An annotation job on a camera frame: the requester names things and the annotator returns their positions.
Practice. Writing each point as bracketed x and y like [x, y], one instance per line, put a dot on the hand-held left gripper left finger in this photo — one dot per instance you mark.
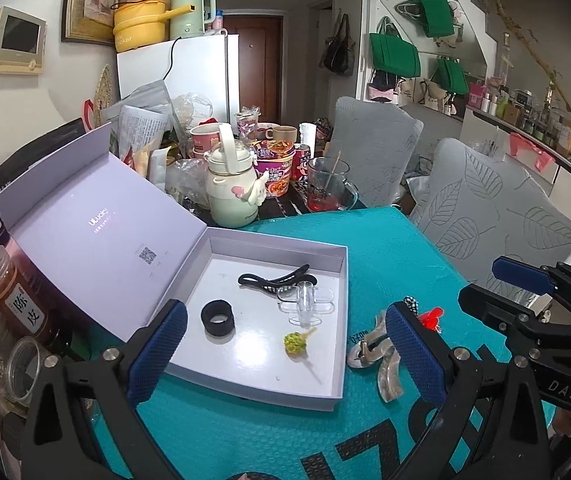
[158, 352]

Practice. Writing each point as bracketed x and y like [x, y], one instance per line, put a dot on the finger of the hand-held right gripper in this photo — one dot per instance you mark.
[490, 305]
[520, 271]

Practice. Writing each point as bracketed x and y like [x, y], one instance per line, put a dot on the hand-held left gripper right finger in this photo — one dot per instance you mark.
[413, 355]

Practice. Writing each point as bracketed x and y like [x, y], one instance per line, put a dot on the beige hair claw clip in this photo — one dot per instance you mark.
[388, 375]

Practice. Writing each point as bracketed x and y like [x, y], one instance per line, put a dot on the small red hair clip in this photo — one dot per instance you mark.
[430, 320]

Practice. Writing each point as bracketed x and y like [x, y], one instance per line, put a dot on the black white checked scrunchie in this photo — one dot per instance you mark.
[412, 304]

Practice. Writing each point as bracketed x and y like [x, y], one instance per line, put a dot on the black elastic hair band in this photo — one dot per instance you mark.
[218, 330]

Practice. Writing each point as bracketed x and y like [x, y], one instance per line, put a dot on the lavender gift box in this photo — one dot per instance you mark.
[255, 355]

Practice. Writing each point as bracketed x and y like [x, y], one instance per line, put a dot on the clear plastic hair clip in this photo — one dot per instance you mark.
[306, 305]

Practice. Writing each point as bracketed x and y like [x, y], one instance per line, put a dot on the yellow green lollipop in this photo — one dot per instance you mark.
[295, 342]

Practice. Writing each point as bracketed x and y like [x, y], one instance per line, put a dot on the black duckbill hair clip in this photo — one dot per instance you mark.
[270, 281]

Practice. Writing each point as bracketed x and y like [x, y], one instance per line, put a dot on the grey leaf-pattern chair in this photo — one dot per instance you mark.
[490, 210]
[370, 150]

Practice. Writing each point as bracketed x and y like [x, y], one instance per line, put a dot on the teal bubble mat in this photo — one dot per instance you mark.
[390, 245]

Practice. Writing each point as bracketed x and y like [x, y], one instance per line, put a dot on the amber jar with white label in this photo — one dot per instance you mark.
[12, 297]

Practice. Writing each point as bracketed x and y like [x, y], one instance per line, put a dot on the row of bottles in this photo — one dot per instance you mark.
[530, 115]

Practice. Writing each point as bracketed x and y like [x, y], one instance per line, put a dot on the cream bottle with dog figure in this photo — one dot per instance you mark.
[230, 190]

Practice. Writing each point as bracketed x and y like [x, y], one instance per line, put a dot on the glass mug with red drink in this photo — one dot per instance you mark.
[328, 187]

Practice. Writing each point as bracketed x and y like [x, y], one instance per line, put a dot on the cream canvas bag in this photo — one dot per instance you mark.
[436, 92]

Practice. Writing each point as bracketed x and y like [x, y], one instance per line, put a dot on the wooden stick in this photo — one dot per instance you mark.
[335, 162]

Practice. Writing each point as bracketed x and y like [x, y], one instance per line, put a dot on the bamboo pole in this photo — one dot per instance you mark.
[545, 60]

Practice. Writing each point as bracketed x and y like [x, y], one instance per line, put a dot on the purple instant noodle bowl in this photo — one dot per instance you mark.
[275, 170]

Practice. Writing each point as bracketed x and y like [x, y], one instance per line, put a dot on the pink paper cup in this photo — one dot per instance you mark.
[205, 140]

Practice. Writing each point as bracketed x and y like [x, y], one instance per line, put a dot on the red drink can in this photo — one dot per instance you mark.
[303, 160]

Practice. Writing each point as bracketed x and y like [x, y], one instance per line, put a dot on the folded newspaper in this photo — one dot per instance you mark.
[143, 127]

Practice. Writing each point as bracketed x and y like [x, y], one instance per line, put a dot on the black flat case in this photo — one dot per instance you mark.
[40, 147]

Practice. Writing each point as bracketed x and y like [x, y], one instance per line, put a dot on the white tissue roll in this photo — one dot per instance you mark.
[307, 134]

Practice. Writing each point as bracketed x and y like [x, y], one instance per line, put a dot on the printed plastic cup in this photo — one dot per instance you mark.
[248, 124]

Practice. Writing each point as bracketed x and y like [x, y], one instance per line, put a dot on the green tote bag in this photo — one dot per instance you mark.
[395, 52]

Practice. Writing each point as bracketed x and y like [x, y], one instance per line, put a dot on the beige mug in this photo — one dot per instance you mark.
[284, 134]

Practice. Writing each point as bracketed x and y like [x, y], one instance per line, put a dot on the woven straw fan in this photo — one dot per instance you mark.
[106, 90]

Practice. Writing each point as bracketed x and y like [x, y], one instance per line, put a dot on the black hanging bag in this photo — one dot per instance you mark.
[338, 50]

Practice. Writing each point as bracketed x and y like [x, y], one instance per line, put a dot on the white fridge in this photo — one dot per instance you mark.
[195, 67]

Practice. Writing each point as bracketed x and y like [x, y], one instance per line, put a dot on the brown door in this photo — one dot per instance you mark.
[258, 65]

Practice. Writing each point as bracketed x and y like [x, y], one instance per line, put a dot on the yellow cooking pot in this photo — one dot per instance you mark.
[138, 27]

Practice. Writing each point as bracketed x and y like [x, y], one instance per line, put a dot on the green electric kettle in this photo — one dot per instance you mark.
[188, 15]

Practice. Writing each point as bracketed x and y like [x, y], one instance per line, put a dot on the gold framed picture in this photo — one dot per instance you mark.
[90, 5]

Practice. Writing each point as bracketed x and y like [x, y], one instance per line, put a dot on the cream wall control panel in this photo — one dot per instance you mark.
[15, 40]

